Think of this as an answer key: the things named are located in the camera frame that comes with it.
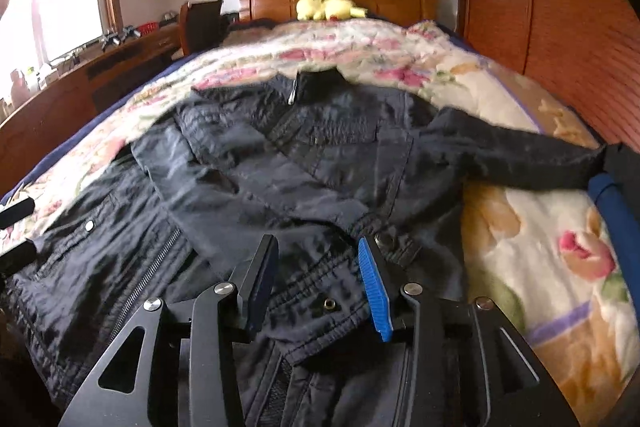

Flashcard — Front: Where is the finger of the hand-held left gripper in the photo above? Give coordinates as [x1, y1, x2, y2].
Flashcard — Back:
[0, 198, 37, 229]
[0, 240, 39, 272]

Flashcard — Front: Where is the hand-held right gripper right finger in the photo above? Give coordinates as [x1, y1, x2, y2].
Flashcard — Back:
[357, 237, 581, 427]

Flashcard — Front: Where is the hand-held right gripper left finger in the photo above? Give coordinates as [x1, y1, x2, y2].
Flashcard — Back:
[57, 234, 279, 427]

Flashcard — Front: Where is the black jacket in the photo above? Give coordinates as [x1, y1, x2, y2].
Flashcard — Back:
[5, 69, 608, 427]

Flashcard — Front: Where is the long wooden desk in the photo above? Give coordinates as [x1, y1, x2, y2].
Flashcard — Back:
[0, 24, 183, 198]

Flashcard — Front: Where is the pink bottle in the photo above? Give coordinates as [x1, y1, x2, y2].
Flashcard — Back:
[10, 69, 29, 106]

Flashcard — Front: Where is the floral blanket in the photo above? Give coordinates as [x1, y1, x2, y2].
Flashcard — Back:
[10, 18, 632, 390]

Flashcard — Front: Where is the grey toy model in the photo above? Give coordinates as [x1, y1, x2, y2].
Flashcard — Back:
[101, 25, 142, 52]

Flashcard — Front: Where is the blue bed sheet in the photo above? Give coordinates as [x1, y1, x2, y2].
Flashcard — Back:
[587, 174, 628, 260]

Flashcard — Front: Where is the wooden chair with dark cloth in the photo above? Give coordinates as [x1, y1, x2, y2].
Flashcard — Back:
[179, 0, 225, 56]

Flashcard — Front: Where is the dark cloth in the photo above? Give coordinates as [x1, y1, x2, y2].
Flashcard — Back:
[602, 143, 640, 220]

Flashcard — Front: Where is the yellow plush toy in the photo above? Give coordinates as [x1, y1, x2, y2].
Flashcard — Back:
[296, 0, 369, 22]

